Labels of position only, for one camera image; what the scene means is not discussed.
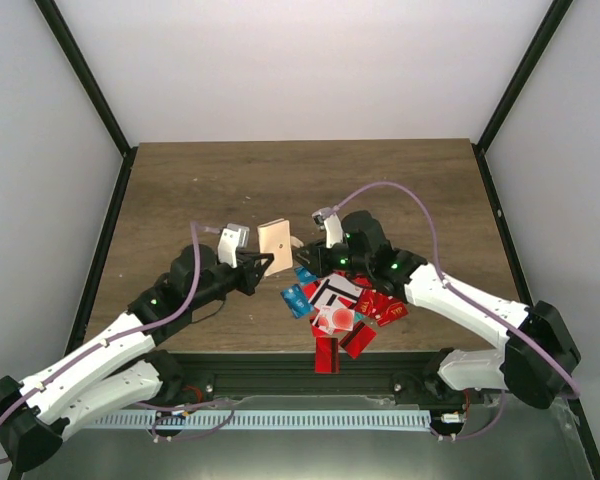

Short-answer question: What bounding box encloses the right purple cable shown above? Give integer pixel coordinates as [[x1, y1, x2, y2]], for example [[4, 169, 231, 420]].
[[329, 181, 581, 441]]

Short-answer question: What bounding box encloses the white black red card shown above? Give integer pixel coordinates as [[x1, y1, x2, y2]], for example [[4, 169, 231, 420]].
[[303, 273, 363, 310]]

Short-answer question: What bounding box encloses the red card black stripe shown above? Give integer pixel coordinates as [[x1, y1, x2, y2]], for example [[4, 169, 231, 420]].
[[314, 337, 340, 374]]

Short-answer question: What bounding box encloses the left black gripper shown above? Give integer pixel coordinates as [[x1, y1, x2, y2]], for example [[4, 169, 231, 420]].
[[190, 252, 275, 311]]

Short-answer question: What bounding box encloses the white card red circle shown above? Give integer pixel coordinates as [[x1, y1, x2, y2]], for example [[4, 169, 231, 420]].
[[311, 306, 355, 337]]

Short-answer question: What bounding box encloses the blue card upper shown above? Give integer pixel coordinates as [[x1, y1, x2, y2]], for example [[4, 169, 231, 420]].
[[294, 266, 318, 286]]

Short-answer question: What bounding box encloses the black aluminium frame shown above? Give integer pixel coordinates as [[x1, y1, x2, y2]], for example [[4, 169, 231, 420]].
[[7, 0, 600, 480]]

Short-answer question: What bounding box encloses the light blue slotted cable duct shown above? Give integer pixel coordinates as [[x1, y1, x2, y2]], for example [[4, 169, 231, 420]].
[[89, 410, 431, 432]]

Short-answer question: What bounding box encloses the red card gold vip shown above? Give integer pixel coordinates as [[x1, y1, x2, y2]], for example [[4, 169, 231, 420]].
[[374, 297, 408, 327]]

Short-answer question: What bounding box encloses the red gold card middle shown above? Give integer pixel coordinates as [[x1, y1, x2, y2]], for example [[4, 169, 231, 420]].
[[353, 289, 395, 320]]

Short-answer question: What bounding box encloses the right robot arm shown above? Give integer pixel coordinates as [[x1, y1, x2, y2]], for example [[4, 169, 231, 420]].
[[292, 210, 581, 409]]

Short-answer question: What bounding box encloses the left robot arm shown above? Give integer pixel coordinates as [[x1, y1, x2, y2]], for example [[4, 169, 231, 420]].
[[0, 245, 274, 472]]

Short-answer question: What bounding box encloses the blue card lower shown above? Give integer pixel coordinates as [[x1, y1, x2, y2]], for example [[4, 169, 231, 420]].
[[280, 284, 314, 319]]

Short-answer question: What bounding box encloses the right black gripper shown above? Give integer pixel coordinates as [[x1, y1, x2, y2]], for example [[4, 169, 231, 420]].
[[292, 238, 372, 278]]

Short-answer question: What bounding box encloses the beige leather card holder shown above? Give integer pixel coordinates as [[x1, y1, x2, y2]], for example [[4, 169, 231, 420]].
[[257, 219, 304, 277]]

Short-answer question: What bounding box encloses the blue card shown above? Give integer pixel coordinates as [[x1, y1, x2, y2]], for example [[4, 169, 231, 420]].
[[294, 266, 318, 286], [280, 284, 314, 319]]

